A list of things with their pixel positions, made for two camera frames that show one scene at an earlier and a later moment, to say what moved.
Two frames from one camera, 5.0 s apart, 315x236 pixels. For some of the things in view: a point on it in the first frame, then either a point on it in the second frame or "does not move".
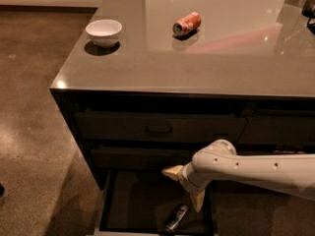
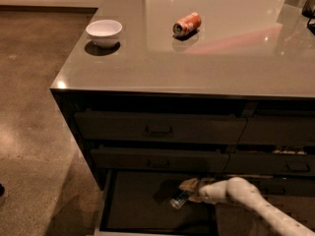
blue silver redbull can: [182, 210] → [179, 200]
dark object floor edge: [2, 190] does not move
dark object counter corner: [308, 9] does not move
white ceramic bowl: [103, 33] does not move
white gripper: [189, 182] → [207, 192]
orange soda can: [186, 24] does not move
